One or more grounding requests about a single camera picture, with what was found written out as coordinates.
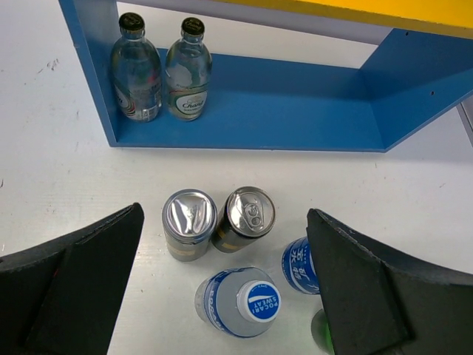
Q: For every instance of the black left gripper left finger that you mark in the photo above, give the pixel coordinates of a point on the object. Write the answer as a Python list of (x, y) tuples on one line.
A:
[(64, 296)]

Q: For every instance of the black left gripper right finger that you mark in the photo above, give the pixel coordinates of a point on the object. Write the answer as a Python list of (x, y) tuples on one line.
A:
[(379, 300)]

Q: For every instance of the green glass bottle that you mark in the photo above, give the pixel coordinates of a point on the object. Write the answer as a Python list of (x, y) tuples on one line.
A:
[(321, 333)]

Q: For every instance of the blue label plastic bottle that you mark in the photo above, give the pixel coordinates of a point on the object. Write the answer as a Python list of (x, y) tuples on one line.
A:
[(298, 267)]

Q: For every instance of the Pocari Sweat plastic bottle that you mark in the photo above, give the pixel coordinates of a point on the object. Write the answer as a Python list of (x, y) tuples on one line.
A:
[(240, 302)]

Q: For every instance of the grey beverage can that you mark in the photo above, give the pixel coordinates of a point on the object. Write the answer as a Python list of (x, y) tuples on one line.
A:
[(189, 218)]

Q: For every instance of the black gold beverage can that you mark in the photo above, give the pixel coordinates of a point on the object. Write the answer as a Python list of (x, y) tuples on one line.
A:
[(247, 215)]

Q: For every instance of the blue and yellow shelf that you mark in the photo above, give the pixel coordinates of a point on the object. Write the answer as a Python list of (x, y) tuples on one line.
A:
[(411, 79)]

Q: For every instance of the clear glass bottle black cap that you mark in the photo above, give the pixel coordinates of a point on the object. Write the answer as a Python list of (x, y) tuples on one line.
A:
[(136, 71)]

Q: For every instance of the clear Chang glass bottle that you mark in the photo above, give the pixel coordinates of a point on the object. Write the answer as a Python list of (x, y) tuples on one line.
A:
[(188, 71)]

